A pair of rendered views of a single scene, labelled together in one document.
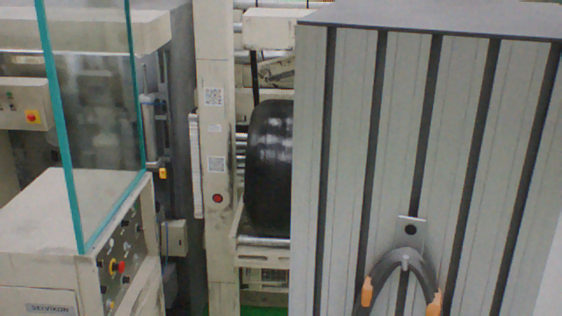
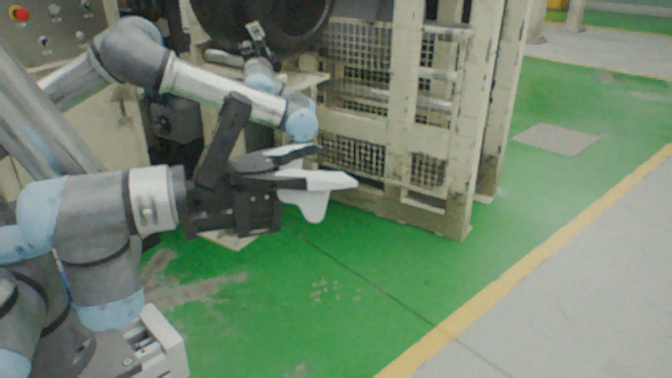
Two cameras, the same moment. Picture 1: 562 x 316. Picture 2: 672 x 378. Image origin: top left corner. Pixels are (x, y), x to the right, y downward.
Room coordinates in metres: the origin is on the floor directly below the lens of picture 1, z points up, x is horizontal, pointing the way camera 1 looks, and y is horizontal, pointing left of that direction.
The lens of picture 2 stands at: (0.45, -1.15, 1.32)
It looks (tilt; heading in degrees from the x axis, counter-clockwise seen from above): 28 degrees down; 29
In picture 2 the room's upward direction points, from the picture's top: straight up
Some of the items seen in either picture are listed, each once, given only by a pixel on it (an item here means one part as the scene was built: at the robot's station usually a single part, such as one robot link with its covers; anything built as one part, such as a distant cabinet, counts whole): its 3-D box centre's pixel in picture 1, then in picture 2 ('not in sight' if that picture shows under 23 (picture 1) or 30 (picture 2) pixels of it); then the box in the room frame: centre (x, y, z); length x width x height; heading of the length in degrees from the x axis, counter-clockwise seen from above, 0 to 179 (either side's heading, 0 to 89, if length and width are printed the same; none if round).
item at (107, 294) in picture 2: not in sight; (106, 272); (0.73, -0.67, 0.94); 0.11 x 0.08 x 0.11; 46
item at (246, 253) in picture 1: (276, 253); (242, 77); (1.83, 0.01, 0.83); 0.36 x 0.09 x 0.06; 86
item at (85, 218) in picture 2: not in sight; (83, 211); (0.72, -0.68, 1.04); 0.11 x 0.08 x 0.09; 136
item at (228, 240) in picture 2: not in sight; (235, 226); (1.97, 0.26, 0.02); 0.27 x 0.27 x 0.04; 86
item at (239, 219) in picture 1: (239, 221); (231, 47); (1.98, 0.18, 0.90); 0.40 x 0.03 x 0.10; 176
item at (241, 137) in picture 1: (241, 156); not in sight; (2.37, 0.20, 1.05); 0.20 x 0.15 x 0.30; 86
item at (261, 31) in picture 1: (314, 30); not in sight; (2.26, -0.14, 1.71); 0.61 x 0.25 x 0.15; 86
